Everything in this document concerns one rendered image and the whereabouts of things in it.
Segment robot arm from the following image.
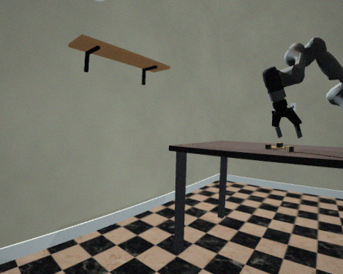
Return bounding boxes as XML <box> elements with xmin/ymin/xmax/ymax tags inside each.
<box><xmin>263</xmin><ymin>37</ymin><xmax>343</xmax><ymax>108</ymax></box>

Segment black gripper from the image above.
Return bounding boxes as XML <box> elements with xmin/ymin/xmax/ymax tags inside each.
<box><xmin>272</xmin><ymin>99</ymin><xmax>302</xmax><ymax>138</ymax></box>

